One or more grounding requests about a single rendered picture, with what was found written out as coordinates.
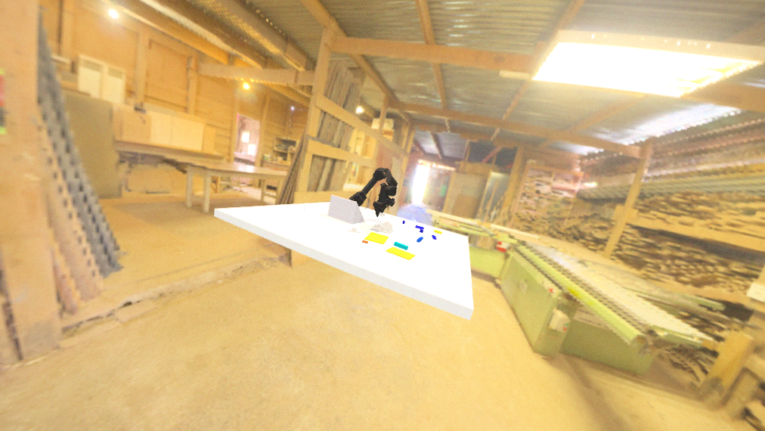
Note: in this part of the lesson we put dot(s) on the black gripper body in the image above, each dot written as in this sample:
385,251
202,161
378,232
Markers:
380,202

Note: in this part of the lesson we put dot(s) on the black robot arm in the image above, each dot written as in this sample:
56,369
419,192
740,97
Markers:
389,188

